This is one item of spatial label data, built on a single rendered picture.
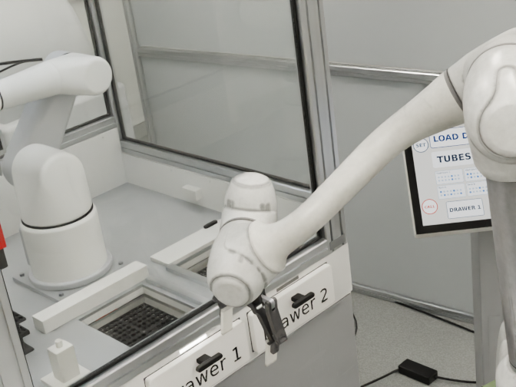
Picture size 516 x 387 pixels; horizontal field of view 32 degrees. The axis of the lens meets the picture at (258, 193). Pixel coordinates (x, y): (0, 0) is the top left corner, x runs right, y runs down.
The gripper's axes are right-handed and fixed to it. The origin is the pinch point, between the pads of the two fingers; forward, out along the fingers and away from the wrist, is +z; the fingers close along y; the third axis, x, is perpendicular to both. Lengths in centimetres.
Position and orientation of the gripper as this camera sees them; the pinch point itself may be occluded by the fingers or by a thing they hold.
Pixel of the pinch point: (248, 342)
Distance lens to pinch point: 194.4
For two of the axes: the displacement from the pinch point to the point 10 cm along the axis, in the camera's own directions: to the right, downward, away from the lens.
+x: -7.1, 3.6, -6.0
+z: -0.2, 8.5, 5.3
